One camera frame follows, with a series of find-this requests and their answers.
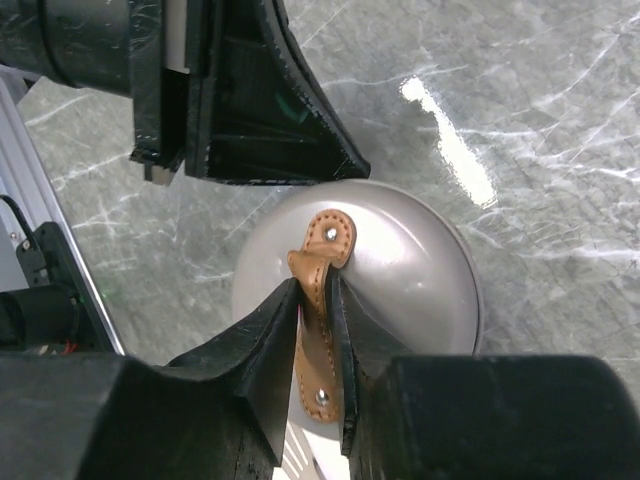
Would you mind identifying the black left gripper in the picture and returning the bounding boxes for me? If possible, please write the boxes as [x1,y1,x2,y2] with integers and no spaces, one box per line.
[1,1,189,185]

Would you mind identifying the white square plate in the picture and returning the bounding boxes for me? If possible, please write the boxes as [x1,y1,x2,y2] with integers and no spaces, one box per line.
[272,377,350,480]

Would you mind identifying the brown leather lid strap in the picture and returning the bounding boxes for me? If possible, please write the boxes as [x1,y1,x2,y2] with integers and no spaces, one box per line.
[286,208,360,424]

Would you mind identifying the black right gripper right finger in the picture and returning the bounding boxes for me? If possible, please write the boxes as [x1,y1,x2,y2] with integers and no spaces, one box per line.
[328,274,639,479]

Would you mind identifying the steel tongs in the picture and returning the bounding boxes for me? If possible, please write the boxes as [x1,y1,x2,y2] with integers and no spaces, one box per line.
[273,422,318,480]

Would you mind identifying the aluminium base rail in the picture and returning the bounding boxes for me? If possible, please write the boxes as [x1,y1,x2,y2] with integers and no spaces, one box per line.
[1,72,124,354]

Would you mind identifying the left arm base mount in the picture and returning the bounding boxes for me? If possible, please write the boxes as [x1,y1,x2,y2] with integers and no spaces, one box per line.
[1,195,116,355]

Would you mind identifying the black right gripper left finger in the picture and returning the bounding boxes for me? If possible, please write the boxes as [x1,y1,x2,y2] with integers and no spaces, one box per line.
[1,279,300,479]

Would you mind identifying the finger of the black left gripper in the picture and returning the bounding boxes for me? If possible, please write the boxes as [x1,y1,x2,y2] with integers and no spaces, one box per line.
[184,0,371,185]

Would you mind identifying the grey round lid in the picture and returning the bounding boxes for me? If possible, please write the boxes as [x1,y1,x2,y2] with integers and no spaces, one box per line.
[231,180,484,355]

